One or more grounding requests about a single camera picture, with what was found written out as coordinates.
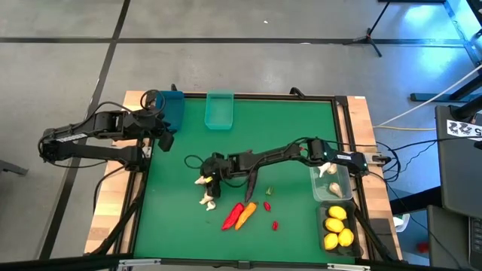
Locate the yellow lemon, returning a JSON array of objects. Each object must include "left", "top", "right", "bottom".
[
  {"left": 328, "top": 205, "right": 348, "bottom": 221},
  {"left": 337, "top": 228, "right": 355, "bottom": 248},
  {"left": 325, "top": 218, "right": 345, "bottom": 233},
  {"left": 323, "top": 233, "right": 340, "bottom": 251}
]

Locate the black cable bundle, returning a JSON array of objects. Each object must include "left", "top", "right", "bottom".
[{"left": 374, "top": 139, "right": 440, "bottom": 181}]

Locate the purple eggplant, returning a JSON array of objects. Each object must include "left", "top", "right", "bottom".
[{"left": 244, "top": 169, "right": 259, "bottom": 203}]

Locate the black side desk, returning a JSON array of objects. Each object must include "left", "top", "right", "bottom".
[{"left": 435, "top": 104, "right": 482, "bottom": 219}]

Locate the black keyboard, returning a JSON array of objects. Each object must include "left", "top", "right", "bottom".
[{"left": 468, "top": 216, "right": 482, "bottom": 270}]

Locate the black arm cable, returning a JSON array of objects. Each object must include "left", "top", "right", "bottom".
[
  {"left": 139, "top": 89, "right": 166, "bottom": 112},
  {"left": 183, "top": 154, "right": 206, "bottom": 171}
]

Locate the black tripod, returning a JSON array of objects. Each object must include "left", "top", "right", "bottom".
[{"left": 343, "top": 0, "right": 392, "bottom": 58}]

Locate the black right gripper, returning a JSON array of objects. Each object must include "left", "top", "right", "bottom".
[{"left": 201, "top": 152, "right": 236, "bottom": 199}]

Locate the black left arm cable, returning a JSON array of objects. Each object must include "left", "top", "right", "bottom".
[{"left": 139, "top": 89, "right": 166, "bottom": 112}]

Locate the long red pepper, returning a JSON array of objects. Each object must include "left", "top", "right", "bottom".
[{"left": 221, "top": 202, "right": 246, "bottom": 231}]

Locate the clear plastic bin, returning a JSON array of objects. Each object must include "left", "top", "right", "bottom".
[{"left": 309, "top": 162, "right": 354, "bottom": 202}]

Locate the yellow cable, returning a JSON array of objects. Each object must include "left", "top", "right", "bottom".
[{"left": 372, "top": 125, "right": 437, "bottom": 132}]

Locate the long orange pepper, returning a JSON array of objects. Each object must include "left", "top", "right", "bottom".
[{"left": 234, "top": 201, "right": 259, "bottom": 231}]

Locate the white cup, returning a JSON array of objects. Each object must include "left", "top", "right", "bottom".
[{"left": 393, "top": 213, "right": 411, "bottom": 233}]

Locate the black desk leg frame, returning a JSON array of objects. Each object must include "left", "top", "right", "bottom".
[{"left": 409, "top": 0, "right": 482, "bottom": 103}]

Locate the grey stand foot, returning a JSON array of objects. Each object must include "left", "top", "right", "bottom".
[{"left": 0, "top": 160, "right": 29, "bottom": 177}]

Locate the black camera rig beam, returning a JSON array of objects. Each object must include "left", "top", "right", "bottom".
[{"left": 0, "top": 254, "right": 482, "bottom": 271}]

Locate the white printed paper tag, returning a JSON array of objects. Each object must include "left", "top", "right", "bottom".
[{"left": 446, "top": 119, "right": 482, "bottom": 141}]

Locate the blue plastic bin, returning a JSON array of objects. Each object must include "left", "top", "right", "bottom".
[{"left": 156, "top": 90, "right": 185, "bottom": 132}]

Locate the black plastic tray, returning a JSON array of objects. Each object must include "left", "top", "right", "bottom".
[{"left": 316, "top": 200, "right": 365, "bottom": 258}]

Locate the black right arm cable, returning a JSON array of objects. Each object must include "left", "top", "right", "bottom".
[{"left": 183, "top": 154, "right": 206, "bottom": 171}]

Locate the teal translucent plastic bin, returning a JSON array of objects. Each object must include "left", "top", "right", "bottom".
[{"left": 204, "top": 89, "right": 235, "bottom": 131}]

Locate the green table mat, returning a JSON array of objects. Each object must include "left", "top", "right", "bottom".
[{"left": 133, "top": 98, "right": 357, "bottom": 264}]

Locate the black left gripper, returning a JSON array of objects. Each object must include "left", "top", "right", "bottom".
[{"left": 141, "top": 111, "right": 175, "bottom": 152}]

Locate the black table leg brace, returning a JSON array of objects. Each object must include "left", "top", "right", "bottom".
[
  {"left": 352, "top": 209, "right": 396, "bottom": 263},
  {"left": 88, "top": 171, "right": 150, "bottom": 257}
]

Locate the white cable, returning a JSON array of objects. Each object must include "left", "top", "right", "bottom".
[{"left": 372, "top": 63, "right": 482, "bottom": 128}]

